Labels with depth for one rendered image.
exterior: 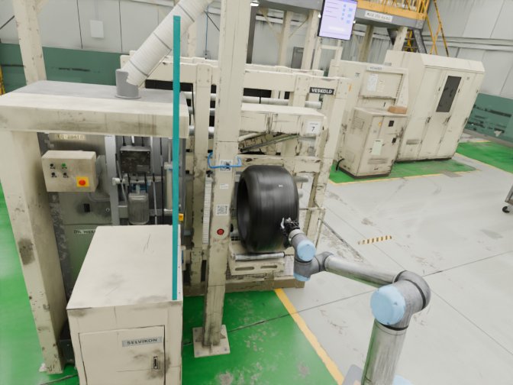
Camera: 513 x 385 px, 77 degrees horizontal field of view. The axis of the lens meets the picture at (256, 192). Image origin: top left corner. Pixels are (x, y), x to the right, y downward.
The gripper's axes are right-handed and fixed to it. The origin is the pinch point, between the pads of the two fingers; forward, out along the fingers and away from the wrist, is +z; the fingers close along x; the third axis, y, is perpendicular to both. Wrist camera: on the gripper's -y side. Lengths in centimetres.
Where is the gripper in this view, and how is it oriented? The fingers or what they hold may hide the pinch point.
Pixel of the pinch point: (283, 224)
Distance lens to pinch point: 190.9
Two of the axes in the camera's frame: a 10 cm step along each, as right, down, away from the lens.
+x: -9.7, 0.0, -2.5
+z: -2.3, -3.4, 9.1
